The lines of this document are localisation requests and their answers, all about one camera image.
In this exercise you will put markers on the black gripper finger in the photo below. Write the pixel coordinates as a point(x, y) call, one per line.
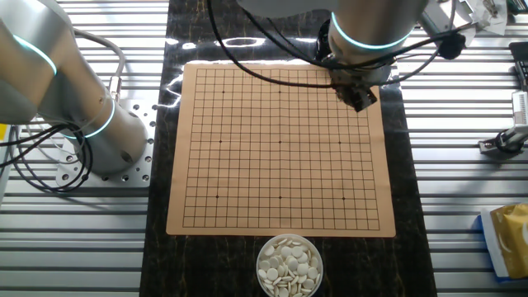
point(347, 95)
point(365, 101)

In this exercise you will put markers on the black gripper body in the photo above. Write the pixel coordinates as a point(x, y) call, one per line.
point(359, 78)

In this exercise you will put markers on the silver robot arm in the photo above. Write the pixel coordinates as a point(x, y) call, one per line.
point(41, 70)

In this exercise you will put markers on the tan go board mat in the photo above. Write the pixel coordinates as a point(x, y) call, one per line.
point(255, 165)

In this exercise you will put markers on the silver flat tablet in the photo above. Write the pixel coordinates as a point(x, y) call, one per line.
point(437, 20)

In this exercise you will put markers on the crumpled white paper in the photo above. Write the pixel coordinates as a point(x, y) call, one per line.
point(488, 16)

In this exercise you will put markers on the white ribbed device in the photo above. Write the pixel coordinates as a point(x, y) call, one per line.
point(520, 107)

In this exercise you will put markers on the black keypad device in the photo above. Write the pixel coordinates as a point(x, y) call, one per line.
point(520, 62)

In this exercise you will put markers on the white go stone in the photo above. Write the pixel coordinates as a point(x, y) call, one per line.
point(272, 274)
point(269, 251)
point(297, 251)
point(308, 284)
point(292, 264)
point(302, 269)

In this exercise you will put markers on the black marble pattern mat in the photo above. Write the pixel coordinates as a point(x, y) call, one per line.
point(363, 268)

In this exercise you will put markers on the yellow and blue box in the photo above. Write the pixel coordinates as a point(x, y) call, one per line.
point(488, 247)

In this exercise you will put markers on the white bowl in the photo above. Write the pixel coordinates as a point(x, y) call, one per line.
point(259, 272)

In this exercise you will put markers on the yellow foil packet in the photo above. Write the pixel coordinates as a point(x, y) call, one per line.
point(513, 239)

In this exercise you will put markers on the yellow topped white box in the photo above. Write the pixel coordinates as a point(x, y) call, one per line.
point(3, 165)

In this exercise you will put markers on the metal camera clamp mount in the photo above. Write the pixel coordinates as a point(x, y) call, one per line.
point(505, 142)

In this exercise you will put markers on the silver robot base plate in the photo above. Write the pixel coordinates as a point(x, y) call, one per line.
point(136, 177)

